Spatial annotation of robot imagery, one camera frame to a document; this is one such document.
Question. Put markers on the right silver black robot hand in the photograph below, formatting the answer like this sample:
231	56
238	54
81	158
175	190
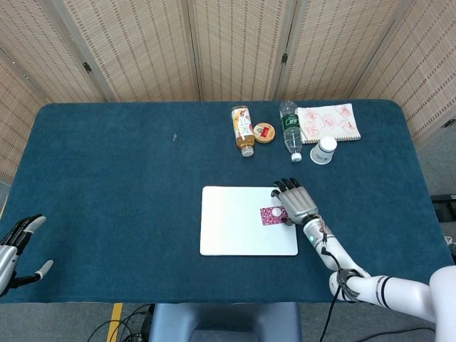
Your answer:
297	203

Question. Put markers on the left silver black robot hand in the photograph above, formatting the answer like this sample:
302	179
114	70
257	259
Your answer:
7	261

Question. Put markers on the small white round disc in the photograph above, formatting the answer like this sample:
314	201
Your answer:
276	212

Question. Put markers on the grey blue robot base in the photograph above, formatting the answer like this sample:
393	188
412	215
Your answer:
224	322

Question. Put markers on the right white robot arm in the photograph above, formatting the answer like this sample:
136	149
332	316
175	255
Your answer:
340	256

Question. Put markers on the white rectangular board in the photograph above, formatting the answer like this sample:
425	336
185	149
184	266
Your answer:
235	228

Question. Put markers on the white paper cup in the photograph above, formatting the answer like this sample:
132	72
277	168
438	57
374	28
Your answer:
323	151

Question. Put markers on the clear green label water bottle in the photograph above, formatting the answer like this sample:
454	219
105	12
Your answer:
291	132

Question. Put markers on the round orange lidded tin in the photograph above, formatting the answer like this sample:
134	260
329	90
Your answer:
265	133

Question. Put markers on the spiral notebook with red drawings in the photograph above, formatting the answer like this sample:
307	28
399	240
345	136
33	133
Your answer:
331	121

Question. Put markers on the amber tea plastic bottle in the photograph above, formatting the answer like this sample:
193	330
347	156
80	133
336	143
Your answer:
243	130

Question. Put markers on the blue felt table cloth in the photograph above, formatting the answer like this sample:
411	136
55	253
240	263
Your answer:
107	196

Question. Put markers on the yellow floor tape strip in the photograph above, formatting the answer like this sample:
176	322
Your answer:
114	320

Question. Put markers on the black screen hinge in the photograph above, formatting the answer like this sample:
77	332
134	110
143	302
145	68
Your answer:
284	58
87	67

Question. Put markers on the white sneaker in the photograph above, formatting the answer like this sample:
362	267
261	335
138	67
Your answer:
452	244

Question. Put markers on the bamboo folding screen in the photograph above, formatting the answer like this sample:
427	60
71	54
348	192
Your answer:
142	46

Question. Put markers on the black screen foot bracket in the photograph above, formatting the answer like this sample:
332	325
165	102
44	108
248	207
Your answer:
449	124

